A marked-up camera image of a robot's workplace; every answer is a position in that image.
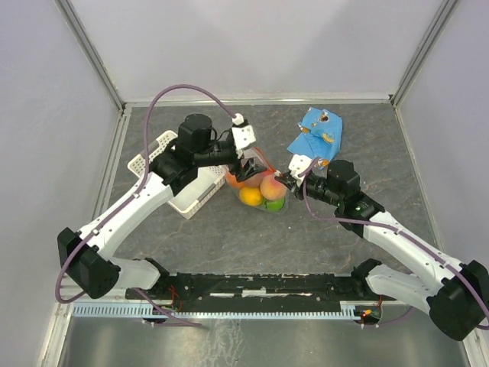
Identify orange toy fruit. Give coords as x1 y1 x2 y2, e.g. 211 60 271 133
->
225 172 245 190

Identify peach toy fruit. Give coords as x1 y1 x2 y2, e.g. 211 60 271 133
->
260 174 287 201

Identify clear zip bag orange zipper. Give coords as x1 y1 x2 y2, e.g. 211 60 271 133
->
228 148 288 214

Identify yellow lemon toy fruit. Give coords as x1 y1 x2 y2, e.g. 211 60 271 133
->
238 187 264 206

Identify green watermelon toy ball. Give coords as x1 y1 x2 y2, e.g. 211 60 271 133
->
264 197 286 213

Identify white perforated plastic basket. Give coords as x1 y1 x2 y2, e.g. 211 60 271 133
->
149 130 225 219

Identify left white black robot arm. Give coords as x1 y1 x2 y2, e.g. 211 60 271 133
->
57 114 261 299

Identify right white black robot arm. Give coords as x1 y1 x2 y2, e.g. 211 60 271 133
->
276 155 488 341

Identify blue patterned cloth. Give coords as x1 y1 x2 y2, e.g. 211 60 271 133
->
287 107 343 170

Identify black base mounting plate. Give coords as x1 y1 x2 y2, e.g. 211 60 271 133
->
144 273 380 314

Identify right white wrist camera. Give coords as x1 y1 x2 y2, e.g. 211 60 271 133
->
288 154 320 185

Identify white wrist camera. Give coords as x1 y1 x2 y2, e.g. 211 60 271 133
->
288 154 320 185
231 113 256 158

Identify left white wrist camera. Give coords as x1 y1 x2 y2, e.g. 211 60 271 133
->
231 113 256 158

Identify light blue cable duct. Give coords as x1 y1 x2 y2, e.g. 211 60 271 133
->
72 301 364 319

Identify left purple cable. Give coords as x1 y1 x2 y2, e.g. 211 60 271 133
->
54 83 203 326

